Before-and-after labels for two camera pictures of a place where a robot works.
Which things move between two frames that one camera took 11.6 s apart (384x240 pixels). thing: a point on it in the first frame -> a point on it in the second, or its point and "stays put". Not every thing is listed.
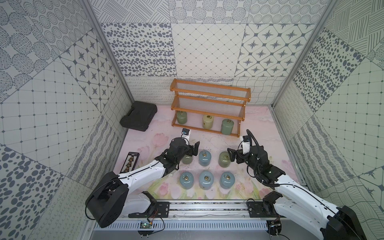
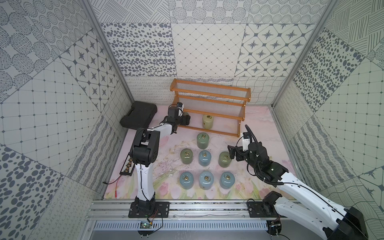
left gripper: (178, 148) -> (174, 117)
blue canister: (227, 180) stays put
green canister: (227, 126) -> (202, 140)
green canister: (187, 159) stays put
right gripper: (239, 153) stays put
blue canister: (206, 180) stays put
